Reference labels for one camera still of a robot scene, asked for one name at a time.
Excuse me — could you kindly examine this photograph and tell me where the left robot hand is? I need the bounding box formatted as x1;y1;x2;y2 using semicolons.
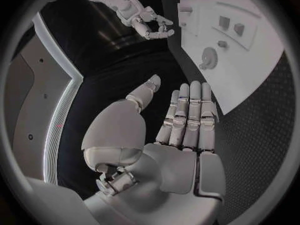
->
80;74;227;225

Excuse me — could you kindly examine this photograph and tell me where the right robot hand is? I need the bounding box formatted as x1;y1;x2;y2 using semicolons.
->
130;5;176;41

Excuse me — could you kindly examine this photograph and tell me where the white task board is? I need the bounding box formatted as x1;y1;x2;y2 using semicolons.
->
175;0;286;116

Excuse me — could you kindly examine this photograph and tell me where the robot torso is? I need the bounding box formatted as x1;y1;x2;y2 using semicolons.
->
3;12;85;185

